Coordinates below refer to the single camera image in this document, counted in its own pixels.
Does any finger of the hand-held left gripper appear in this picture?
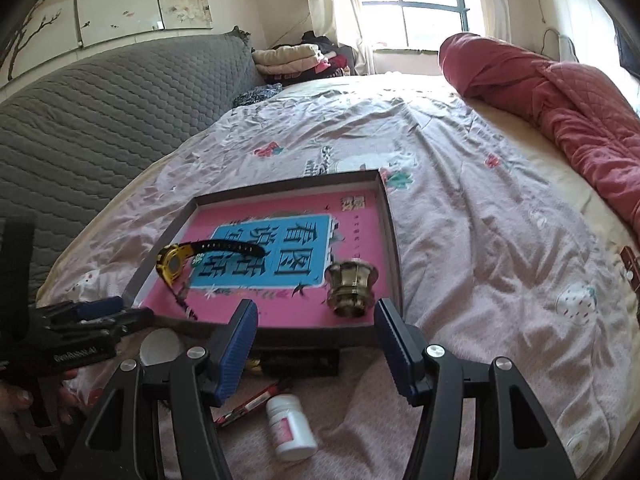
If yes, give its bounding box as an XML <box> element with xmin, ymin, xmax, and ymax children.
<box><xmin>36</xmin><ymin>296</ymin><xmax>125</xmax><ymax>322</ymax></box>
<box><xmin>42</xmin><ymin>307</ymin><xmax>156</xmax><ymax>345</ymax></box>

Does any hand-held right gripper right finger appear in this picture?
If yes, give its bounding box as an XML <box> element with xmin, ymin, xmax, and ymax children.
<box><xmin>374</xmin><ymin>298</ymin><xmax>578</xmax><ymax>480</ymax></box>

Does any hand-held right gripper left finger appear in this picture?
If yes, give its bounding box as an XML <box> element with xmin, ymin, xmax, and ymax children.
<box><xmin>60</xmin><ymin>299</ymin><xmax>258</xmax><ymax>480</ymax></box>

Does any white plastic cap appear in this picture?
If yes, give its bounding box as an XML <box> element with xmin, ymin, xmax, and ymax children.
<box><xmin>140</xmin><ymin>329</ymin><xmax>183</xmax><ymax>367</ymax></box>

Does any red and black lighter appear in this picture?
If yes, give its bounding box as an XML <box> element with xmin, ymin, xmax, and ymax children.
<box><xmin>214</xmin><ymin>379</ymin><xmax>293</xmax><ymax>427</ymax></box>

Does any white pill bottle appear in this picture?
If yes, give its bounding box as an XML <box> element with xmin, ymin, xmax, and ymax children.
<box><xmin>265</xmin><ymin>394</ymin><xmax>319</xmax><ymax>462</ymax></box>

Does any pink tray box lid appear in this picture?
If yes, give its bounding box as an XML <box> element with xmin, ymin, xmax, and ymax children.
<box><xmin>122</xmin><ymin>170</ymin><xmax>405</xmax><ymax>348</ymax></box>

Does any person's left hand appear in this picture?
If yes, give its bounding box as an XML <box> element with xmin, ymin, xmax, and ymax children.
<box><xmin>0</xmin><ymin>367</ymin><xmax>81</xmax><ymax>428</ymax></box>

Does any pink and blue book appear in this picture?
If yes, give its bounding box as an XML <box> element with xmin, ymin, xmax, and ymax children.
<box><xmin>135</xmin><ymin>191</ymin><xmax>396</xmax><ymax>328</ymax></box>

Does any black power adapter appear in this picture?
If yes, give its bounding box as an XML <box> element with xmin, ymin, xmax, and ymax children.
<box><xmin>257</xmin><ymin>347</ymin><xmax>341</xmax><ymax>377</ymax></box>

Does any yellow and black wristwatch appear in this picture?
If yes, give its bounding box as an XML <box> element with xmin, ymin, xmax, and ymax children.
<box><xmin>155</xmin><ymin>240</ymin><xmax>256</xmax><ymax>321</ymax></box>

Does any brass knob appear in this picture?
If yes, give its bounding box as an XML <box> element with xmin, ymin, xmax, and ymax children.
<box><xmin>324</xmin><ymin>258</ymin><xmax>383</xmax><ymax>318</ymax></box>

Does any printed pink bed cover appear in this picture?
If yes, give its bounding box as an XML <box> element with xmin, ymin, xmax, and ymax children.
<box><xmin>37</xmin><ymin>74</ymin><xmax>640</xmax><ymax>480</ymax></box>

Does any grey quilted headboard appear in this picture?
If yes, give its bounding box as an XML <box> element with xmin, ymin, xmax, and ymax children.
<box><xmin>0</xmin><ymin>30</ymin><xmax>266</xmax><ymax>306</ymax></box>

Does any cream bed sheet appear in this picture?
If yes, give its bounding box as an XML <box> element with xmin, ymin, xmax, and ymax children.
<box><xmin>465</xmin><ymin>95</ymin><xmax>640</xmax><ymax>261</ymax></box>

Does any dark patterned cloth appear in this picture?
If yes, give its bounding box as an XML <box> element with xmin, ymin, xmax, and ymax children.
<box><xmin>232</xmin><ymin>82</ymin><xmax>286</xmax><ymax>108</ymax></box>

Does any cream folded blanket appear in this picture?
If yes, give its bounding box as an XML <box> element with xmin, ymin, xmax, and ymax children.
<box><xmin>251</xmin><ymin>44</ymin><xmax>323</xmax><ymax>78</ymax></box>

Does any red quilted blanket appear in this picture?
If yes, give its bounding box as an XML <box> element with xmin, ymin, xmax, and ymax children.
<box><xmin>439</xmin><ymin>32</ymin><xmax>640</xmax><ymax>231</ymax></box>

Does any pile of dark clothes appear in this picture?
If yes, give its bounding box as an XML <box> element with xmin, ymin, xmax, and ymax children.
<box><xmin>300</xmin><ymin>31</ymin><xmax>358</xmax><ymax>81</ymax></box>

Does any window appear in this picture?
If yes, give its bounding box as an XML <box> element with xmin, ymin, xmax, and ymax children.
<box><xmin>360</xmin><ymin>0</ymin><xmax>471</xmax><ymax>48</ymax></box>

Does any cream curtain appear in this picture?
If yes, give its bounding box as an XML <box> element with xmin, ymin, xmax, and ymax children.
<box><xmin>305</xmin><ymin>0</ymin><xmax>381</xmax><ymax>76</ymax></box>
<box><xmin>470</xmin><ymin>0</ymin><xmax>516</xmax><ymax>43</ymax></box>

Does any floral wall painting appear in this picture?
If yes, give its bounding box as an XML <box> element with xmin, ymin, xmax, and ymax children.
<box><xmin>0</xmin><ymin>0</ymin><xmax>213</xmax><ymax>81</ymax></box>

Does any white cable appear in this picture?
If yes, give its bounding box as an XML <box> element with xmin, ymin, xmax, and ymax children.
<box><xmin>542</xmin><ymin>27</ymin><xmax>581</xmax><ymax>63</ymax></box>

